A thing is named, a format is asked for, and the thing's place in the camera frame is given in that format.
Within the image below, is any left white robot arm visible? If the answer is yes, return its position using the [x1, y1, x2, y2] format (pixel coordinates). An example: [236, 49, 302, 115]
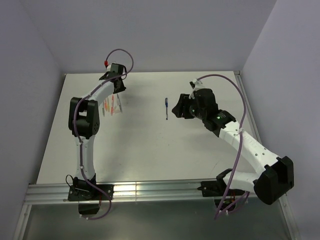
[68, 62, 127, 200]

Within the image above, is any red highlighter pen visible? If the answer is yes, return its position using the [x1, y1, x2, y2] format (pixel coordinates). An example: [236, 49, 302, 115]
[110, 94, 115, 116]

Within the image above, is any blue pen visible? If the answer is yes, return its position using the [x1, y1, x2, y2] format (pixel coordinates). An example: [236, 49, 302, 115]
[165, 97, 169, 120]

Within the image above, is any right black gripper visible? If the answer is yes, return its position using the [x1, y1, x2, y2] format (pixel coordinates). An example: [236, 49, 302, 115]
[171, 93, 206, 120]

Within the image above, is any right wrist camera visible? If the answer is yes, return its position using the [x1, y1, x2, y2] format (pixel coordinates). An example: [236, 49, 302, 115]
[189, 78, 205, 99]

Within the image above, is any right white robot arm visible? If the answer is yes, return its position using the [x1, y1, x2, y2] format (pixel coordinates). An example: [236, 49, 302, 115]
[172, 88, 294, 205]

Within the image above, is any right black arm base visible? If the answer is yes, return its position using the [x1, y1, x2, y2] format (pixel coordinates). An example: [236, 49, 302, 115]
[197, 169, 245, 211]

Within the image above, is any orange highlighter pen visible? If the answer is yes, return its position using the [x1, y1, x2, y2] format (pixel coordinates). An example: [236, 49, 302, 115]
[104, 97, 111, 113]

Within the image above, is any aluminium mounting rail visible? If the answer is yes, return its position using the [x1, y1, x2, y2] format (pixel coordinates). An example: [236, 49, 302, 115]
[23, 174, 287, 208]

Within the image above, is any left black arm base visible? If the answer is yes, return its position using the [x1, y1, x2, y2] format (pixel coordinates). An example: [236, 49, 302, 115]
[67, 177, 114, 219]

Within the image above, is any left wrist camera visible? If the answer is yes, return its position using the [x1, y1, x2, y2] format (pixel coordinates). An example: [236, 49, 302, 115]
[104, 60, 113, 72]

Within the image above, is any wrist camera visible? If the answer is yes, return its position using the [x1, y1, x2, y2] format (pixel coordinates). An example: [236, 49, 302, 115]
[189, 78, 205, 99]
[104, 60, 113, 72]

